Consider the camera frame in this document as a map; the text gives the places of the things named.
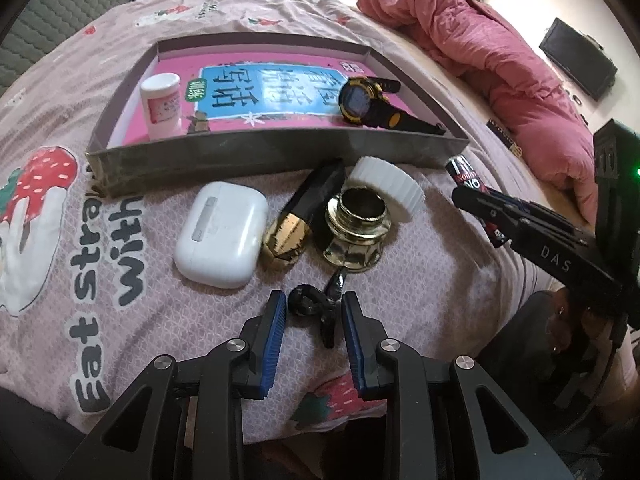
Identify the red black lighter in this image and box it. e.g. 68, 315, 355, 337
444, 154, 511, 248

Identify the black spring hair clip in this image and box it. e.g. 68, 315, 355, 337
288, 266, 348, 349

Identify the white ribbed jar lid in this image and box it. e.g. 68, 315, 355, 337
346, 156, 425, 223

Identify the white earbuds case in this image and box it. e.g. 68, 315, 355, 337
174, 181, 269, 289

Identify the black yellow digital watch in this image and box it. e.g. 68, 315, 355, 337
337, 77, 446, 136

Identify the white pill bottle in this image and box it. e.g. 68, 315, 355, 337
140, 73, 183, 141

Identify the person's right hand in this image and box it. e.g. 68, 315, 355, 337
549, 288, 639, 419

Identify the red pink quilt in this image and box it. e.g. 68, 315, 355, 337
357, 0, 598, 223

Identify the black gold label tag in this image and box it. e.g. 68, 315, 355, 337
486, 119, 523, 158

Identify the grey cardboard box tray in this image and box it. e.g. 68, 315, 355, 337
86, 32, 470, 196

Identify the pink children's book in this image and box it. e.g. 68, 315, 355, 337
143, 49, 399, 136

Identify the wall mounted television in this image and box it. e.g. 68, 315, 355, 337
539, 18, 617, 101

